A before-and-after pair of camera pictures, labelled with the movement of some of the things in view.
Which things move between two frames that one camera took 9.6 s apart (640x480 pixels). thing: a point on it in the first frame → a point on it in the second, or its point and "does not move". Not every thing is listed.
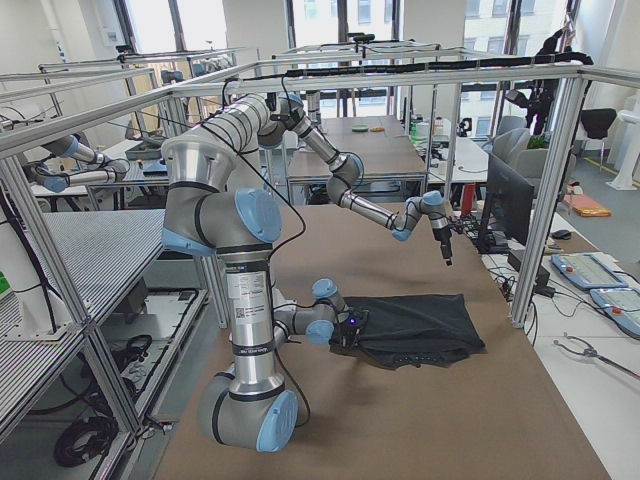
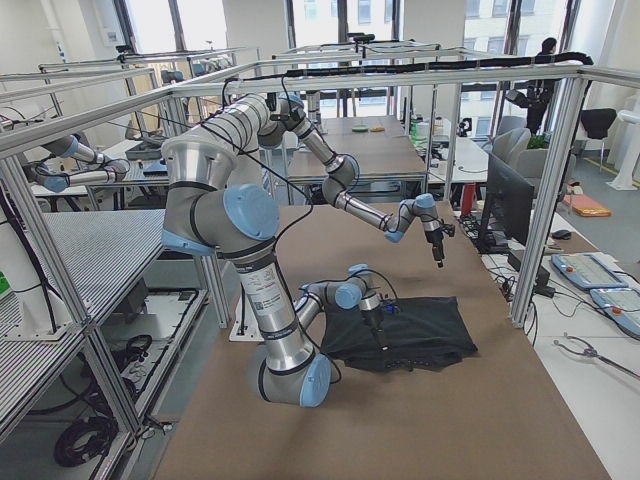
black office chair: [596, 122] does not move
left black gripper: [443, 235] → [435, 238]
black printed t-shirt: [414, 330] does not move
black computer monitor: [508, 210] does not move
